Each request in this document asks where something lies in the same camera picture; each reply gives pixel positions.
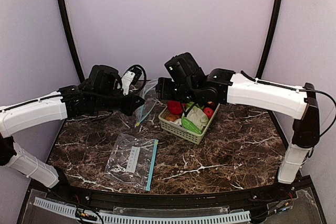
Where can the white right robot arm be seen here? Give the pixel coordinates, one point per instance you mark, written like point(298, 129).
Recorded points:
point(189, 83)

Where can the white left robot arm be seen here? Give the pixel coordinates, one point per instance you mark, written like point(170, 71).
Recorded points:
point(103, 90)

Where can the pale green perforated basket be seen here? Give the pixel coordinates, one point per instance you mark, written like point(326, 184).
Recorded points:
point(181, 131)

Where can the green leafy vegetable toy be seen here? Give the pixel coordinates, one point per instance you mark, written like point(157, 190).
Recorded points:
point(189, 125)

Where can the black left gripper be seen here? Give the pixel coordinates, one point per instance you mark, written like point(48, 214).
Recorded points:
point(124, 102)

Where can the black left frame post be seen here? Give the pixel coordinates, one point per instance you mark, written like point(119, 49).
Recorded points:
point(70, 39)

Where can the white garlic toy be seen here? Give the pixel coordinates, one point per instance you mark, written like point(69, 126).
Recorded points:
point(178, 122)

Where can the dark red apple toy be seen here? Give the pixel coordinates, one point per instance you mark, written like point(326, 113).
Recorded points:
point(212, 105)

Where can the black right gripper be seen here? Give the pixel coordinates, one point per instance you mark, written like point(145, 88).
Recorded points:
point(165, 89)

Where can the clear zip bag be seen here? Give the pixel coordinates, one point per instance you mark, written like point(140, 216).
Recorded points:
point(132, 161)
point(148, 93)

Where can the brown potato toy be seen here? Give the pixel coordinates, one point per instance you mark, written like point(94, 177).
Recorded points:
point(172, 117)

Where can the black frame post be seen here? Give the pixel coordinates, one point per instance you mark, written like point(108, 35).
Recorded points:
point(269, 38)
point(70, 39)

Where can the light blue cable duct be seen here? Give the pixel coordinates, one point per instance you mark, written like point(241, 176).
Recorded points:
point(137, 215)

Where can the white green cabbage toy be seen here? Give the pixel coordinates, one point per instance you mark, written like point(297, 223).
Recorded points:
point(197, 117)

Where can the black right frame post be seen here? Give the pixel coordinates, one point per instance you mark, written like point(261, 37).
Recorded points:
point(269, 38)

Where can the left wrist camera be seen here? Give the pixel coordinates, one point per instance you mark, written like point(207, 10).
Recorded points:
point(131, 76)

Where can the black table edge rail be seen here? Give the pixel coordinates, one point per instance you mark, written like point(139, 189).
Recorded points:
point(254, 199)

